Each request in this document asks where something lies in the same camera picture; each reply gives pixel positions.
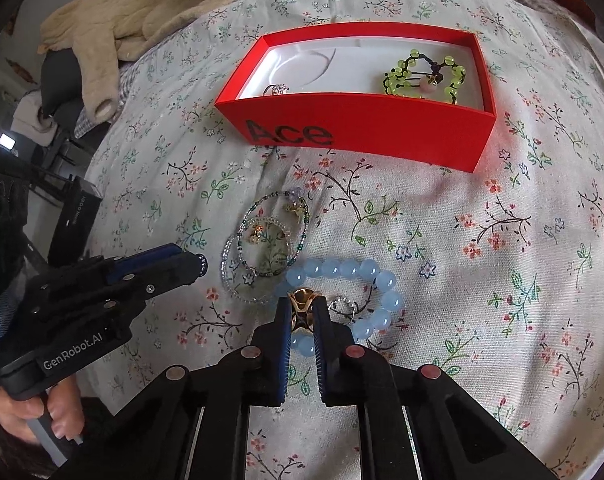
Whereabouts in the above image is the cream knit sweater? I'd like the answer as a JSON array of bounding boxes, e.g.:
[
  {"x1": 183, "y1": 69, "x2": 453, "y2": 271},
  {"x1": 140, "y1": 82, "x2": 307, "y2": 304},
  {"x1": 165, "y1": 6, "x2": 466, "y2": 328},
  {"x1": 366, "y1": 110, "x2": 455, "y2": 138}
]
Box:
[{"x1": 38, "y1": 0, "x2": 239, "y2": 119}]

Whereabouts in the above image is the lime green beaded bracelet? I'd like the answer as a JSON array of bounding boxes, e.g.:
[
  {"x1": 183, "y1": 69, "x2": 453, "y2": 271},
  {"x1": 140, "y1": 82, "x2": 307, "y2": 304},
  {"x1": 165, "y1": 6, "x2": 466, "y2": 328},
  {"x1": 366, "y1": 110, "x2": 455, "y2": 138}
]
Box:
[{"x1": 382, "y1": 49, "x2": 467, "y2": 106}]

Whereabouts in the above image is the gold ring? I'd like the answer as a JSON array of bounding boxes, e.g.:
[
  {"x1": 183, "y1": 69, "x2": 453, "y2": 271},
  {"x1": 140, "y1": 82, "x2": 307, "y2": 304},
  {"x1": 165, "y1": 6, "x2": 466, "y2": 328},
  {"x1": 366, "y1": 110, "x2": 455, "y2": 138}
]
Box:
[{"x1": 288, "y1": 287, "x2": 317, "y2": 335}]

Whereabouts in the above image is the blue beaded bracelet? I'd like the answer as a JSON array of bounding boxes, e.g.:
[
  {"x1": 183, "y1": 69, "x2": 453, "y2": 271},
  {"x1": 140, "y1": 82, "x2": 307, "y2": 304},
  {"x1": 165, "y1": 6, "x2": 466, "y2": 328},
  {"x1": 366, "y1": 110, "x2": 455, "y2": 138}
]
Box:
[{"x1": 273, "y1": 257, "x2": 407, "y2": 362}]

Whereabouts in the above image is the grey checked cloth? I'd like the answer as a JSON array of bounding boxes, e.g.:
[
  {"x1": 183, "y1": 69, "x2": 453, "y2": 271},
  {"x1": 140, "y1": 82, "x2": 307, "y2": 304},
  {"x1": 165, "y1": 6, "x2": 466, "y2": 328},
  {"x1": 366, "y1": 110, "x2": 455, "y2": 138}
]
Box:
[{"x1": 79, "y1": 57, "x2": 150, "y2": 137}]

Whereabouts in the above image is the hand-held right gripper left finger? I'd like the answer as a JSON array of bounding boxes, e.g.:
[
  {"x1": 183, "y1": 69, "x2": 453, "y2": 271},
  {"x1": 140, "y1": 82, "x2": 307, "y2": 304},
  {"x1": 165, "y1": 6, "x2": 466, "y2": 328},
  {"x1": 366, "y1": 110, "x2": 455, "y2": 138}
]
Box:
[{"x1": 99, "y1": 296, "x2": 293, "y2": 480}]

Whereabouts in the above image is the floral bedsheet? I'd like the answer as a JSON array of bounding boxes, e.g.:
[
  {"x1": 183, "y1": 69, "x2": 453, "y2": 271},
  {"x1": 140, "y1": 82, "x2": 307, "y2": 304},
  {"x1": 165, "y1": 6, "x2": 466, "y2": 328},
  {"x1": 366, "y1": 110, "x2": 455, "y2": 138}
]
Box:
[{"x1": 79, "y1": 0, "x2": 604, "y2": 480}]

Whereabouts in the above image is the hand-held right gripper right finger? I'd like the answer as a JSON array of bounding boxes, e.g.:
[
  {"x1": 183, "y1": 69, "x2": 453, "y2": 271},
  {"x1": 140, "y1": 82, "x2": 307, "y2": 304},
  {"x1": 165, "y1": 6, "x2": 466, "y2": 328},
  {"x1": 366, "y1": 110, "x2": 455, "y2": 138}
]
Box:
[{"x1": 312, "y1": 296, "x2": 557, "y2": 480}]

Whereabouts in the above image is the small silver ring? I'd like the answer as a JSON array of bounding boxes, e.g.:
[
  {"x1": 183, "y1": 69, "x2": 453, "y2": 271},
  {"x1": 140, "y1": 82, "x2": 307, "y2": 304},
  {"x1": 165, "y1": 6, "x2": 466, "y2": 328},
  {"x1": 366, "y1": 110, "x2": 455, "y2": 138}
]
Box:
[{"x1": 329, "y1": 296, "x2": 359, "y2": 318}]

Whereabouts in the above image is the clear beaded bracelet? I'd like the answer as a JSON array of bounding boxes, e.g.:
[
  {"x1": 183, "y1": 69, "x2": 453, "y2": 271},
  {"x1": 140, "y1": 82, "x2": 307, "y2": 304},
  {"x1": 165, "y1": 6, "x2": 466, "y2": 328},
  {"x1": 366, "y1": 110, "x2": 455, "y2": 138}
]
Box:
[{"x1": 220, "y1": 217, "x2": 293, "y2": 304}]

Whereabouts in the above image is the red box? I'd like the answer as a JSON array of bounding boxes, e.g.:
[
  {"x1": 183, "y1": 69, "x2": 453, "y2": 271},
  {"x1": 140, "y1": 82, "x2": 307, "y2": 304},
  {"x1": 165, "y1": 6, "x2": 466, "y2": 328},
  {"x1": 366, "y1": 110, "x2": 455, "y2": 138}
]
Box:
[{"x1": 214, "y1": 21, "x2": 498, "y2": 175}]

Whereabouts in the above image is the green beaded wire bracelet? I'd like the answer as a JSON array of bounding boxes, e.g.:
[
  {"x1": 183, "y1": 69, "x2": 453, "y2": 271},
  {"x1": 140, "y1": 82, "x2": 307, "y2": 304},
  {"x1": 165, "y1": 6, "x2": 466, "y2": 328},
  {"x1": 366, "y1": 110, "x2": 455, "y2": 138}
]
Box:
[{"x1": 236, "y1": 190, "x2": 311, "y2": 279}]

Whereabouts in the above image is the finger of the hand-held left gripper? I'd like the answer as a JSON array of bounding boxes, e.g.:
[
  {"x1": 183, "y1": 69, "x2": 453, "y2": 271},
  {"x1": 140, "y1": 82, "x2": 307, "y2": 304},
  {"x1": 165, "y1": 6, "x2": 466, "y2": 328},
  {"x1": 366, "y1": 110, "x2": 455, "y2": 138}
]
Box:
[
  {"x1": 117, "y1": 252, "x2": 207, "y2": 306},
  {"x1": 104, "y1": 243, "x2": 193, "y2": 281}
]

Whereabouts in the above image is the black cushion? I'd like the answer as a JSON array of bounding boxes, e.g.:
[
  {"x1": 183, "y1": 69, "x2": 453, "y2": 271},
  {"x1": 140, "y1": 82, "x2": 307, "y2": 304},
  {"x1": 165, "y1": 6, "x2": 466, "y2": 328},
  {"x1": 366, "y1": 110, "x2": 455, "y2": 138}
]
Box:
[{"x1": 40, "y1": 51, "x2": 90, "y2": 117}]

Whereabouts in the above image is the person's left hand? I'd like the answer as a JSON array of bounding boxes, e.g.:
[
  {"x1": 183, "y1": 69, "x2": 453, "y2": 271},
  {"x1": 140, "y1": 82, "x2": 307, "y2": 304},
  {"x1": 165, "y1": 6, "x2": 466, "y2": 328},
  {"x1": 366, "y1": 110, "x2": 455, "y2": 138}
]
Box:
[{"x1": 0, "y1": 382, "x2": 85, "y2": 447}]

